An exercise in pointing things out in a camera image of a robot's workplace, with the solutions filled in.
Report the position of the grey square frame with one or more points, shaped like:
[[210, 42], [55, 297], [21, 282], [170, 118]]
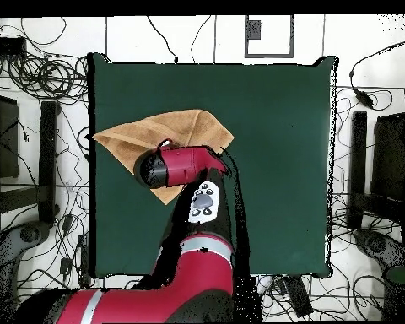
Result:
[[269, 55]]

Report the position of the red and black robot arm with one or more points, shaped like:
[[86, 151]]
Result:
[[185, 162]]

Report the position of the orange terry towel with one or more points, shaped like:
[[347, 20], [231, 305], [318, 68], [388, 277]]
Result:
[[138, 135]]

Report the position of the dark green tablecloth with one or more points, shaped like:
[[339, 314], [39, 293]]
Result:
[[273, 168]]

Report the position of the black power strip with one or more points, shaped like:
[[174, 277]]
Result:
[[5, 45], [84, 260]]

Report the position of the black stand bar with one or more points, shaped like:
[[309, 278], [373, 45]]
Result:
[[357, 152], [48, 162]]

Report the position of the black power brick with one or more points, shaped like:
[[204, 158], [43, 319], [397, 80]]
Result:
[[298, 297]]

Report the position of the black box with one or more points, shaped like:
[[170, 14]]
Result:
[[3, 141], [389, 158]]

